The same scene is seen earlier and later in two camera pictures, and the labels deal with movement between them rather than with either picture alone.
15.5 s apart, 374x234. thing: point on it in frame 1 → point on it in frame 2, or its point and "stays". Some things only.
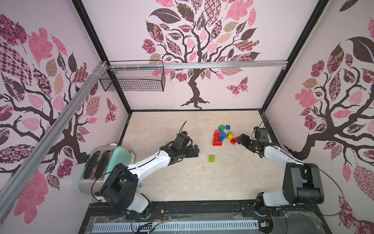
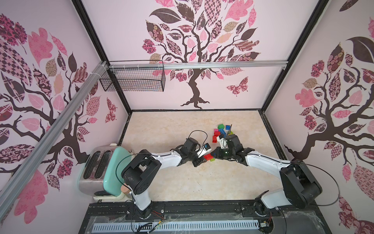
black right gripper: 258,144 → 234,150
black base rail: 207,217 stays
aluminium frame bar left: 26,175 stays
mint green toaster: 100,164 stays
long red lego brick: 217,143 → 208,156
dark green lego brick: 221,127 stays
